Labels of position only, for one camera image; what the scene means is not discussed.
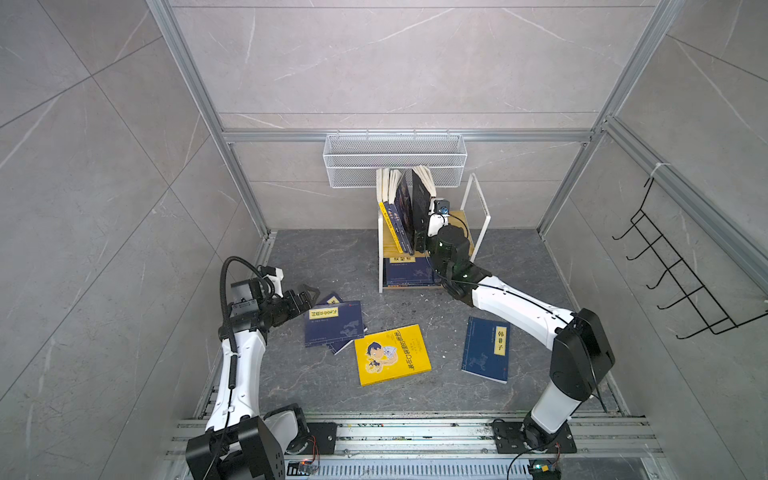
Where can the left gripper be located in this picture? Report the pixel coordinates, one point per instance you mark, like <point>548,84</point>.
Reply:
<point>304,304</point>

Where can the black book white characters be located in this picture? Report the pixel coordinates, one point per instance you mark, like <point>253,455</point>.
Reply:
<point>424,192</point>

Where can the purple portrait book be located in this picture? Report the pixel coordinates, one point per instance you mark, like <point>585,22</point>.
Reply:
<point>396,199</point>
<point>400,199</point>

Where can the navy book yellow label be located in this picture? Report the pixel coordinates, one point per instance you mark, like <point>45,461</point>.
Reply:
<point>409,271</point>

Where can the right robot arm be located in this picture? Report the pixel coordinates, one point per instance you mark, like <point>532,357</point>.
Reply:
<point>581,354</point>

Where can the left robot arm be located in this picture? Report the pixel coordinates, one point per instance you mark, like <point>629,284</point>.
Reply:
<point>239,441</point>

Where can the wooden two-tier shelf rack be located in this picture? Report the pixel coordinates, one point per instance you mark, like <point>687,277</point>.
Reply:
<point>473,197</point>

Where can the yellow cartoon book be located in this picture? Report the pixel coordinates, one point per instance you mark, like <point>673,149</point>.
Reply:
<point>391,355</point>

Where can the blue book yellow label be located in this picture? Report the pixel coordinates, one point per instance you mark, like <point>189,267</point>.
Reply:
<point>486,349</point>

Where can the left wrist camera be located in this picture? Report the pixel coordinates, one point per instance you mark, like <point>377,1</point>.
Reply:
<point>275,276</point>

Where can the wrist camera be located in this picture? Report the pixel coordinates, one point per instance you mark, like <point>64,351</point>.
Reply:
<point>275,276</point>
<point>438,216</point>

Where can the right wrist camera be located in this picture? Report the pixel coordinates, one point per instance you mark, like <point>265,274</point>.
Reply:
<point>438,216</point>

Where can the white wire mesh basket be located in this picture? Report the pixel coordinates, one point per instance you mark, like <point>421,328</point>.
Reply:
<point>351,160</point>

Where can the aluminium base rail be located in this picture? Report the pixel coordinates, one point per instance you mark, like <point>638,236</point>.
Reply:
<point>475,445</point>

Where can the black wall hook rack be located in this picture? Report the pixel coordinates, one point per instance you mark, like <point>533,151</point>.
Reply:
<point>678,274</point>

